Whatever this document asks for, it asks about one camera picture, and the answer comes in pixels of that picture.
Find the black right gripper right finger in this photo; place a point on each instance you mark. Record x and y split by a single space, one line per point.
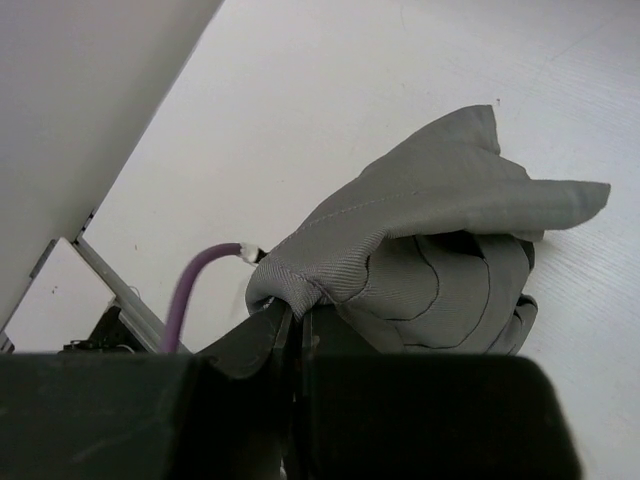
325 332

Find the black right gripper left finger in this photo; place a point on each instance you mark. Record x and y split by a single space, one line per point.
242 352

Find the grey pleated skirt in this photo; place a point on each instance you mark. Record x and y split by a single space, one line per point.
429 248

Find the aluminium rail along table front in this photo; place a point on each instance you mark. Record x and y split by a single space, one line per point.
136 315

